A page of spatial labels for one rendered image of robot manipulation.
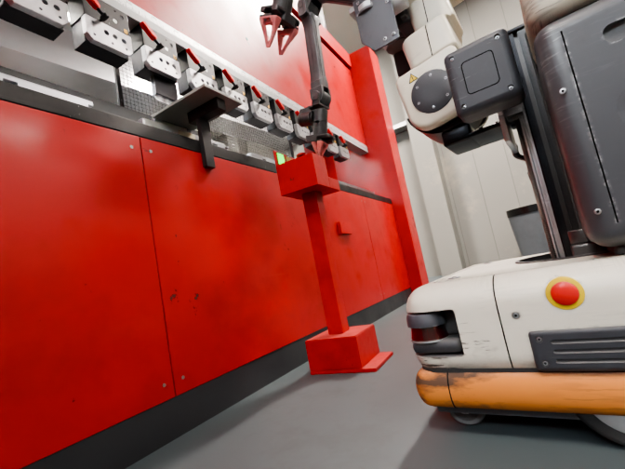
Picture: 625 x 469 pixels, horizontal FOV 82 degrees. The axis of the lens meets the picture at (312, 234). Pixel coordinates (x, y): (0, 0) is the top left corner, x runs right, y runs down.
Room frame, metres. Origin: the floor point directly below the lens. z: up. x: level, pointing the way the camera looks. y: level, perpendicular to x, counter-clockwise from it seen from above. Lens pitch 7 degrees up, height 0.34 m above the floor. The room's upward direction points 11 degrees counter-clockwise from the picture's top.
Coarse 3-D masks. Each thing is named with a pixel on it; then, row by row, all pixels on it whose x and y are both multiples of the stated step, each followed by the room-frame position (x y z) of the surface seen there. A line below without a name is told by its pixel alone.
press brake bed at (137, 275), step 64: (0, 128) 0.70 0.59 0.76; (64, 128) 0.80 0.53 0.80; (0, 192) 0.69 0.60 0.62; (64, 192) 0.79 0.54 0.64; (128, 192) 0.93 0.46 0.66; (192, 192) 1.12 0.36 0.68; (256, 192) 1.42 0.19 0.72; (0, 256) 0.68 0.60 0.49; (64, 256) 0.78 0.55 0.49; (128, 256) 0.91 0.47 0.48; (192, 256) 1.09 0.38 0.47; (256, 256) 1.36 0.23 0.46; (384, 256) 2.64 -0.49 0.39; (0, 320) 0.67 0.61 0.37; (64, 320) 0.77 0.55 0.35; (128, 320) 0.89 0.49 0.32; (192, 320) 1.06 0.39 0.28; (256, 320) 1.30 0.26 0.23; (320, 320) 1.69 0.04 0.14; (0, 384) 0.67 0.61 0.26; (64, 384) 0.76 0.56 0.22; (128, 384) 0.87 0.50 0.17; (192, 384) 1.03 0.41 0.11; (256, 384) 1.26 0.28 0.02; (0, 448) 0.66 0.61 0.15; (64, 448) 0.75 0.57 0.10; (128, 448) 0.86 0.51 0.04
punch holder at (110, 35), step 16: (80, 0) 0.99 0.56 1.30; (80, 16) 1.00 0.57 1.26; (96, 16) 1.02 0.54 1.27; (112, 16) 1.07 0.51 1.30; (80, 32) 1.01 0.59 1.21; (96, 32) 1.01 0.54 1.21; (112, 32) 1.06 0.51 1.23; (128, 32) 1.12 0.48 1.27; (80, 48) 1.03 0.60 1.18; (96, 48) 1.04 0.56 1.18; (112, 48) 1.06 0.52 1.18; (128, 48) 1.10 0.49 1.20; (112, 64) 1.13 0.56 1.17
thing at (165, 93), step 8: (152, 80) 1.23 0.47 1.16; (160, 80) 1.25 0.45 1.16; (152, 88) 1.23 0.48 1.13; (160, 88) 1.24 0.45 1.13; (168, 88) 1.27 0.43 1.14; (176, 88) 1.31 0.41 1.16; (160, 96) 1.24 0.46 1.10; (168, 96) 1.27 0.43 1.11; (176, 96) 1.30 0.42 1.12; (168, 104) 1.28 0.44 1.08
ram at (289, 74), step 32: (128, 0) 1.13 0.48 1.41; (160, 0) 1.26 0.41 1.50; (192, 0) 1.41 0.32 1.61; (224, 0) 1.62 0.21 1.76; (256, 0) 1.88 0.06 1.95; (160, 32) 1.24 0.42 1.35; (192, 32) 1.38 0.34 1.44; (224, 32) 1.58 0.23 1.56; (256, 32) 1.82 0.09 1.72; (256, 64) 1.77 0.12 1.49; (288, 64) 2.09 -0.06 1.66; (288, 96) 2.02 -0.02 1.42; (352, 96) 3.05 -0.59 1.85; (352, 128) 2.89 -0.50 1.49
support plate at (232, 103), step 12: (204, 84) 1.06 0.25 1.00; (192, 96) 1.10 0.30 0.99; (204, 96) 1.11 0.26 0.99; (216, 96) 1.13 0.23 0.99; (228, 96) 1.15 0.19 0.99; (168, 108) 1.14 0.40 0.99; (180, 108) 1.16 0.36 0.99; (192, 108) 1.17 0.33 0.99; (228, 108) 1.22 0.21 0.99; (168, 120) 1.22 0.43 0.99; (180, 120) 1.24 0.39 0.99
